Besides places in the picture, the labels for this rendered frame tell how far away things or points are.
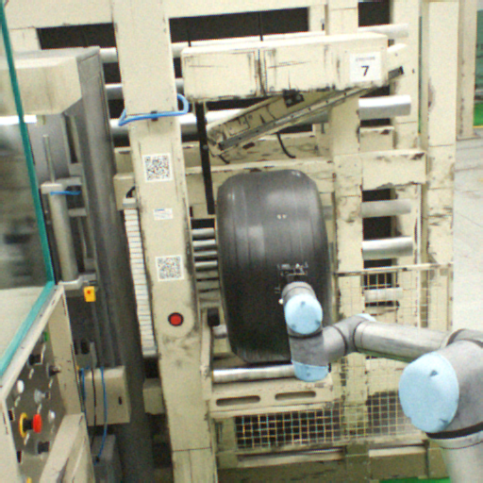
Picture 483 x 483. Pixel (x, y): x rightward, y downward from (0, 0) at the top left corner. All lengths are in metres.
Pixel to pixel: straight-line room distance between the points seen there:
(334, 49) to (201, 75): 0.40
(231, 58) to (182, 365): 0.91
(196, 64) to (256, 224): 0.55
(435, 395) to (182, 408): 1.15
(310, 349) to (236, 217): 0.50
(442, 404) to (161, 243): 1.04
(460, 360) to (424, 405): 0.10
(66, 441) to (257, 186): 0.83
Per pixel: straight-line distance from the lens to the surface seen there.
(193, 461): 2.35
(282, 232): 1.87
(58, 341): 1.95
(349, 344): 1.62
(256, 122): 2.34
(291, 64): 2.19
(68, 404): 2.04
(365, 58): 2.22
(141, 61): 1.93
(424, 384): 1.25
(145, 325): 2.13
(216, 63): 2.18
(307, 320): 1.51
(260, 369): 2.10
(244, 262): 1.86
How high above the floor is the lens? 1.93
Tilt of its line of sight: 19 degrees down
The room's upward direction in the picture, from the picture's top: 5 degrees counter-clockwise
